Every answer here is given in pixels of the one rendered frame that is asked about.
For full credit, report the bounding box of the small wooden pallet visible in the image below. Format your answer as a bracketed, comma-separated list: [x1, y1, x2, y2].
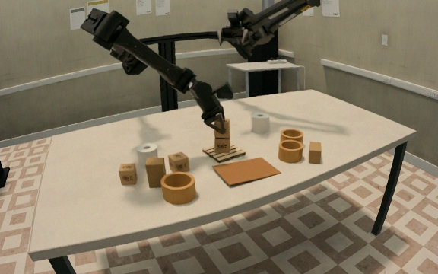
[202, 144, 246, 163]

